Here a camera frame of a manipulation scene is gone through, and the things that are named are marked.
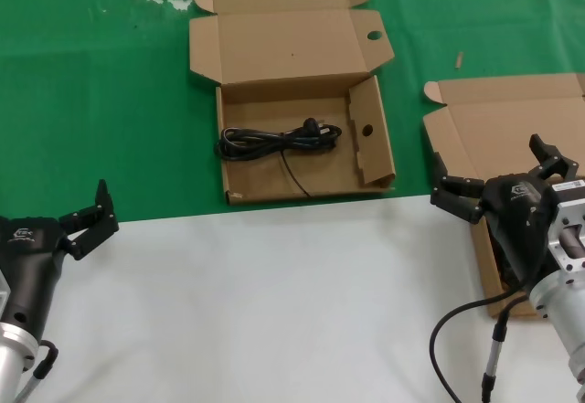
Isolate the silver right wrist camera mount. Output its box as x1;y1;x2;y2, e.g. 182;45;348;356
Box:
546;178;585;276

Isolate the plain open cardboard box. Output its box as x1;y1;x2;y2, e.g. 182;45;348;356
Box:
422;72;585;320

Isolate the green table mat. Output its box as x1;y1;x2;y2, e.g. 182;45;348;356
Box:
0;0;585;230

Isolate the cardboard box with round holes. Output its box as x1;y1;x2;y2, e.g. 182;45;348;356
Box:
187;0;397;206

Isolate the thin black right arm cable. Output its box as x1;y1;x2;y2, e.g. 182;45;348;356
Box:
429;291;534;403

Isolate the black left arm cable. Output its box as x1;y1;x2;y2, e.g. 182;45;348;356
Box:
13;338;59;403

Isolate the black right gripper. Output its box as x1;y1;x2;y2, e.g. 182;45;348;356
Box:
430;133;585;285

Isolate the cable with silver connector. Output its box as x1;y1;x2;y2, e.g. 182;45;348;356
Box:
482;297;531;403

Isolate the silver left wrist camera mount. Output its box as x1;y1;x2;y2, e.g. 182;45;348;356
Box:
0;269;11;317

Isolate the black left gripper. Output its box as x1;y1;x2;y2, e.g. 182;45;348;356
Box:
0;178;120;334

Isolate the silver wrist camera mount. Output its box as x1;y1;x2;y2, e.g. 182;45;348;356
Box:
0;269;11;317
546;178;585;276

